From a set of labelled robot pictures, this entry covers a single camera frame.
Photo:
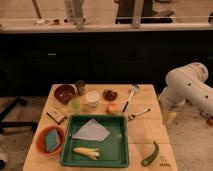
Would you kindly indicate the orange fruit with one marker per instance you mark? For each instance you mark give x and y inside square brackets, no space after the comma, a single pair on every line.
[112,108]

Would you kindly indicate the green zucchini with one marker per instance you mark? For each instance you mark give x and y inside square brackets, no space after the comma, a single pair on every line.
[149,159]

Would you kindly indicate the white cup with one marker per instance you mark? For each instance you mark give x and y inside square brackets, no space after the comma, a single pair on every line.
[92,98]

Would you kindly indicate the light green cup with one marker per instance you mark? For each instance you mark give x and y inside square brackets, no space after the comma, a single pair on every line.
[74,106]

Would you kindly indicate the small brown snack bowl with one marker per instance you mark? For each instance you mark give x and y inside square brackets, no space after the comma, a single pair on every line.
[110,95]

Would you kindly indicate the green plastic tray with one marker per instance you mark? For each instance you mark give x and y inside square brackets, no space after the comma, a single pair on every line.
[113,149]

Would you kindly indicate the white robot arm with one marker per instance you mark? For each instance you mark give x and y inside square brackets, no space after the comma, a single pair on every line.
[182,84]

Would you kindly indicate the yellow corn cob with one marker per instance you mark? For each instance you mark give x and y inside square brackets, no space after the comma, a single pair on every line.
[90,153]

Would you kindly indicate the dark purple bowl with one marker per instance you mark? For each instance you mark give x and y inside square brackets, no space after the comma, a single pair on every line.
[64,93]

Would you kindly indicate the dark metal can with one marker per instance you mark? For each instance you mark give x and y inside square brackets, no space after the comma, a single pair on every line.
[80,85]

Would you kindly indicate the blue sponge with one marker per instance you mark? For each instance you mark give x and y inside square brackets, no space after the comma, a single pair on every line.
[52,140]

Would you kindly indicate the orange bowl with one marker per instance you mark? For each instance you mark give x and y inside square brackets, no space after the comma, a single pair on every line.
[40,140]

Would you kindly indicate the grey folded cloth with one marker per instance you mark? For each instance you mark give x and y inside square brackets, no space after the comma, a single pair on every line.
[92,131]

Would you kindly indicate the black office chair base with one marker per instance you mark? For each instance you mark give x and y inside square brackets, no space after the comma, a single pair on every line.
[8,119]

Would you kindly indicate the small wooden box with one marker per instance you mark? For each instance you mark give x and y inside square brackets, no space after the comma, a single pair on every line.
[58,117]

